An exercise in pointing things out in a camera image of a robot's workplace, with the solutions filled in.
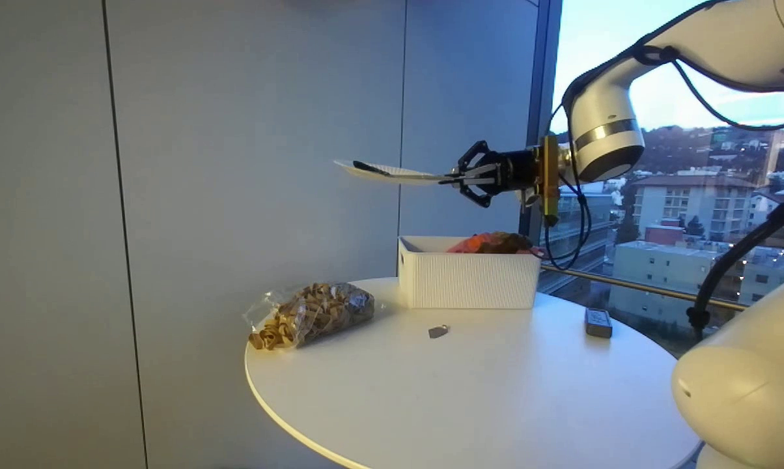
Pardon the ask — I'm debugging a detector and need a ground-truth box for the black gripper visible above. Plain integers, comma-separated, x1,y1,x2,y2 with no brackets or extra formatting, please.
448,137,542,207

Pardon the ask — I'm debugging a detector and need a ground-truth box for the white disposable plate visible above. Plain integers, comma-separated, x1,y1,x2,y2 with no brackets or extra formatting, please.
333,157,464,189

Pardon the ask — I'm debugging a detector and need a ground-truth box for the black plastic fork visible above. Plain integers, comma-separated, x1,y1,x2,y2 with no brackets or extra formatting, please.
351,159,395,177

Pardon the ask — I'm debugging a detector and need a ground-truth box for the white rectangular basket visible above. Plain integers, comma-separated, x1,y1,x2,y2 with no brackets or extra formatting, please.
395,232,542,312

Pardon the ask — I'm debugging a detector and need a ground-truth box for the purple and red cloth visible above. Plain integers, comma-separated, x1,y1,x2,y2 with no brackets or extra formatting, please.
448,229,542,258

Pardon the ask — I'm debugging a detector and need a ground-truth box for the metal window railing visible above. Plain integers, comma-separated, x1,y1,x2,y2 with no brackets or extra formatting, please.
542,263,751,312

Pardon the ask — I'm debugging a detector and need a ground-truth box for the clear bag of nuts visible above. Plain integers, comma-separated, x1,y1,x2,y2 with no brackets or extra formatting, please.
241,278,378,353

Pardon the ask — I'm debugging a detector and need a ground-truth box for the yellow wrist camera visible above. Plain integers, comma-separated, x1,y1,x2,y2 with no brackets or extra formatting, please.
536,133,564,229

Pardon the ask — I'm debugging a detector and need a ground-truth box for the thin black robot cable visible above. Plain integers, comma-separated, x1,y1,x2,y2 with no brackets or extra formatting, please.
542,37,784,270

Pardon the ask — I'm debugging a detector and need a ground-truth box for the dark window frame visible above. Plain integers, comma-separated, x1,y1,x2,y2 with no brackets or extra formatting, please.
519,0,564,256

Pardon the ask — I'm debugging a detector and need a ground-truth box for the thick black cable hose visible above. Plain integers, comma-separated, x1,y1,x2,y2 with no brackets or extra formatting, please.
687,193,784,339

